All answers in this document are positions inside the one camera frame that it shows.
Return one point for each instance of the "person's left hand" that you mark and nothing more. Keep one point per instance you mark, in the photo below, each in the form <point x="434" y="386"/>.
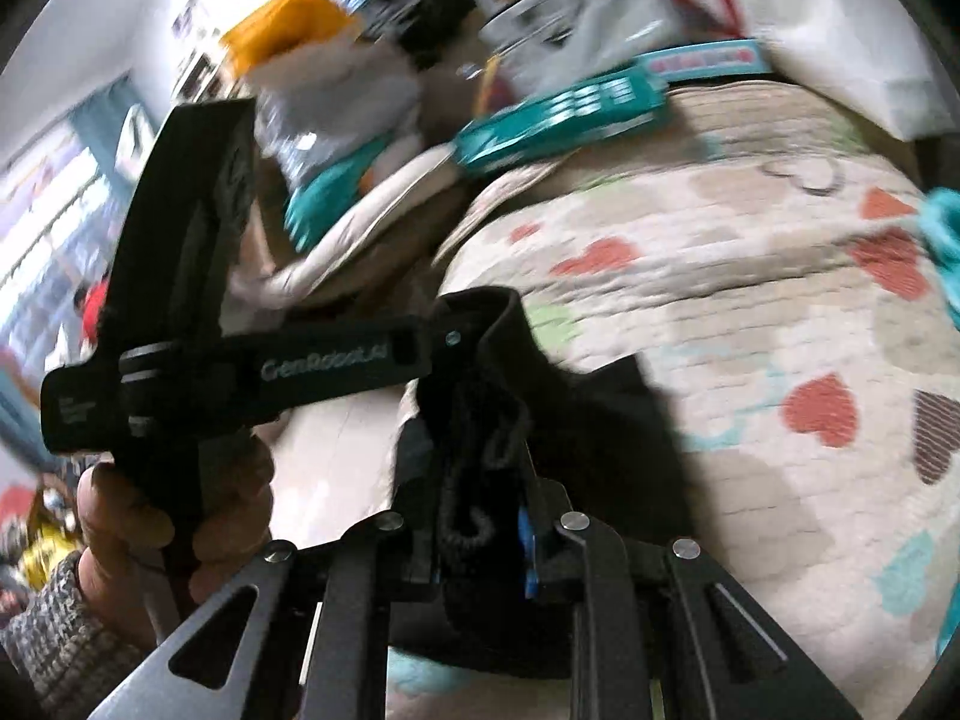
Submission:
<point x="112" y="525"/>

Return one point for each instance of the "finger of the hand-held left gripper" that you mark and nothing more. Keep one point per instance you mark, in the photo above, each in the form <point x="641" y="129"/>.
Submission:
<point x="452" y="339"/>

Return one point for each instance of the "yellow bag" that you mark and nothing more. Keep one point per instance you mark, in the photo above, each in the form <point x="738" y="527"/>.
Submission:
<point x="285" y="22"/>

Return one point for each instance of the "teal cloth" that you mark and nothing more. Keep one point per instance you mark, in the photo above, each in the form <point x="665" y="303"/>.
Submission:
<point x="322" y="195"/>

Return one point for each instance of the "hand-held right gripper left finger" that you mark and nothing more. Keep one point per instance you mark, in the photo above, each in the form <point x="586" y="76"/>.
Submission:
<point x="360" y="600"/>

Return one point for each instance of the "white paper bag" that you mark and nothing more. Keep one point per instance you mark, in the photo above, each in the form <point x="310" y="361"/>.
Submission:
<point x="825" y="30"/>

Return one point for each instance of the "clear plastic bag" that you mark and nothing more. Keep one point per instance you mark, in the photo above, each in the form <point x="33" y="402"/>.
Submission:
<point x="337" y="105"/>

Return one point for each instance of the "beige cushion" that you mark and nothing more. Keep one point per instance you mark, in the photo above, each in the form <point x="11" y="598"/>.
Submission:
<point x="360" y="225"/>

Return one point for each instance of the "quilted patterned blanket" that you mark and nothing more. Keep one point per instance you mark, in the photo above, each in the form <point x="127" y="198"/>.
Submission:
<point x="750" y="277"/>

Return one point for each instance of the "teal paper pack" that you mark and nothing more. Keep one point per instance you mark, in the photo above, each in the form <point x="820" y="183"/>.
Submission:
<point x="555" y="120"/>

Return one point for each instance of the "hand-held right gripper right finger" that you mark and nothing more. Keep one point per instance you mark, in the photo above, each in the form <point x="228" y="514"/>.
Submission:
<point x="527" y="555"/>

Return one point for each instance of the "person's left forearm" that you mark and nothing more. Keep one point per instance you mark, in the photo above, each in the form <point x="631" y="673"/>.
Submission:
<point x="60" y="630"/>

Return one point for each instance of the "teal star fleece blanket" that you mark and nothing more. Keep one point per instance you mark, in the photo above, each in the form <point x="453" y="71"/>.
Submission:
<point x="945" y="225"/>

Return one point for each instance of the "black pants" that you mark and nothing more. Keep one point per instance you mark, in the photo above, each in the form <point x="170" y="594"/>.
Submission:
<point x="600" y="427"/>

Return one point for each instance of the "grey laptop bag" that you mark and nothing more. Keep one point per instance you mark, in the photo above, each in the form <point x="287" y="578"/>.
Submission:
<point x="600" y="15"/>

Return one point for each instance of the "small colourful box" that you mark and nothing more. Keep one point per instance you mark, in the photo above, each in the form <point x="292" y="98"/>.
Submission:
<point x="705" y="60"/>

